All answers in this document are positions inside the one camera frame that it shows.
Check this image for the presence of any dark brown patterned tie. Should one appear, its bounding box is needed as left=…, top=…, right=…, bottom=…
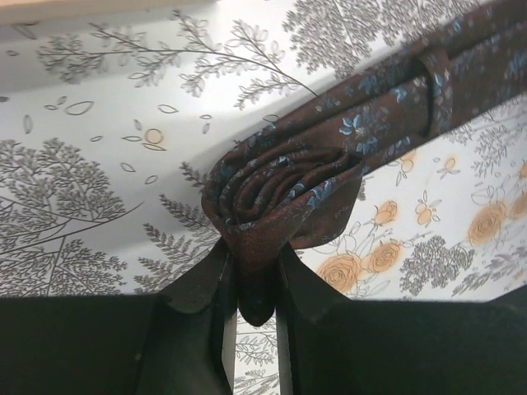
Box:
left=202, top=1, right=526, bottom=326

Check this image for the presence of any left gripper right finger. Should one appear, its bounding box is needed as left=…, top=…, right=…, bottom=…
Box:
left=277, top=247, right=526, bottom=395

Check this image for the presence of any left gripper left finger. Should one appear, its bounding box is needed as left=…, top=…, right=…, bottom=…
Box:
left=1, top=241, right=236, bottom=394

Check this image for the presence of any wooden compartment tray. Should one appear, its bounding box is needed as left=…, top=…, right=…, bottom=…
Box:
left=1, top=0, right=213, bottom=26

